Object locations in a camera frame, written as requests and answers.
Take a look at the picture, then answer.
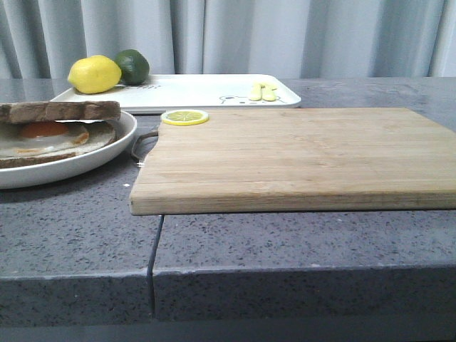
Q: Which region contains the white bread slice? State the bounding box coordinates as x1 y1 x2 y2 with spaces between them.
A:
1 101 121 124

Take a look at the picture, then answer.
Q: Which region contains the white round plate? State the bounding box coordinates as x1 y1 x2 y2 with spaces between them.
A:
1 111 138 190

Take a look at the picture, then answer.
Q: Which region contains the white bear-print tray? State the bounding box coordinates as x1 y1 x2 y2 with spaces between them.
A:
54 74 301 114

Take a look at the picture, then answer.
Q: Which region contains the bottom bread slice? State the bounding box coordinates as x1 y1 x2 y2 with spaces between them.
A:
1 121 116 169

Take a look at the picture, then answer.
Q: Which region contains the wooden cutting board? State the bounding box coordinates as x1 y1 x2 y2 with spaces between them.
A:
130 108 455 215

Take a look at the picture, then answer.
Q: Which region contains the lemon slice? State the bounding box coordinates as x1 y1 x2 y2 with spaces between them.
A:
160 109 209 126

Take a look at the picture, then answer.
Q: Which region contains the yellow plastic knife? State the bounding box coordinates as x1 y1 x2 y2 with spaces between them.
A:
261 82 276 102

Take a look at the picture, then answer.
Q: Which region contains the green lime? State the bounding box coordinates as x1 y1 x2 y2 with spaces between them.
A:
115 49 150 86

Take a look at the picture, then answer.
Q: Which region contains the yellow lemon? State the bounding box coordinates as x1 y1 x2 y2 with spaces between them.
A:
67 55 122 94

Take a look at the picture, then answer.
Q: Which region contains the fried egg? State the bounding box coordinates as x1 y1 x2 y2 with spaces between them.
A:
1 121 89 157

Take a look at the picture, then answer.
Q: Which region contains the grey curtain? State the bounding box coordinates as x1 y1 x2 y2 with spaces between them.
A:
1 1 455 78

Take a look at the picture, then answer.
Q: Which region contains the metal cutting board handle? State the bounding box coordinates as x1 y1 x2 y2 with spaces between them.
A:
130 128 158 165

